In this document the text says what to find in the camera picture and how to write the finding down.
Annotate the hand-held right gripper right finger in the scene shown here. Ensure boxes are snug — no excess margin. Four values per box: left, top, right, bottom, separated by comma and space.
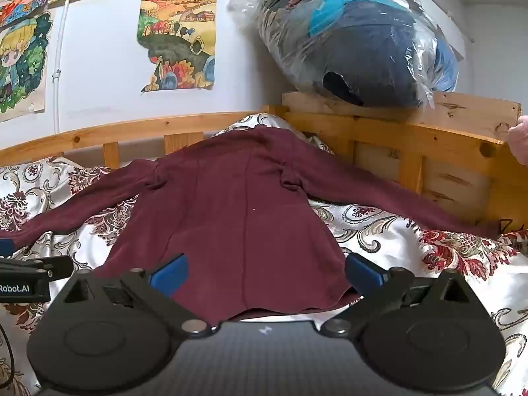
320, 252, 472, 338

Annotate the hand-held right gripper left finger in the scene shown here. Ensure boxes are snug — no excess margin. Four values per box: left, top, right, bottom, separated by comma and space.
62, 253, 210, 338

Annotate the maroon long-sleeve sweater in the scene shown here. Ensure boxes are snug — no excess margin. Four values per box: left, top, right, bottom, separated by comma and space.
0, 126, 502, 323

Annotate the clear plastic bag of clothes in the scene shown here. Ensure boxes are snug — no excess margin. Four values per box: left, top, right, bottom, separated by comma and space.
228, 0, 465, 110

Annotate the floral satin blanket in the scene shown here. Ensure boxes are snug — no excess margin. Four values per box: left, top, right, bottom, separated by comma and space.
0, 113, 528, 396

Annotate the rough wooden plank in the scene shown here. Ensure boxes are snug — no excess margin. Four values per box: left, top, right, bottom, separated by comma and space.
282, 91, 523, 142

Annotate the pale pink rounded object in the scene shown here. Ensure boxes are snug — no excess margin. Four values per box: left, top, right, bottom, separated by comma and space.
507, 115, 528, 162

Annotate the black cable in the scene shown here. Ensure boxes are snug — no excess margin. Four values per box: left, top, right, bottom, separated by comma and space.
0, 321, 18, 382

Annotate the wooden bed frame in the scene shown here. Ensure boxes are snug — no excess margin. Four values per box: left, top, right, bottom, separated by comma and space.
0, 105, 528, 236

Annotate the white wall pipe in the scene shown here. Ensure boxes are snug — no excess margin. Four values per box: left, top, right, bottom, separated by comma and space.
51, 0, 71, 138

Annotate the cartoon girl wall poster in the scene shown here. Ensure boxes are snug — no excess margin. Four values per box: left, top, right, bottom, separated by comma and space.
0, 8, 55, 123

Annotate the painted landscape wall poster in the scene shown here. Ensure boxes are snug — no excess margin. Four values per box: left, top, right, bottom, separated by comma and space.
137, 0, 218, 94

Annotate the white wall appliance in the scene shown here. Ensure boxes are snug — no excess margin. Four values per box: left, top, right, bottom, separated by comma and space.
395, 0, 470, 57

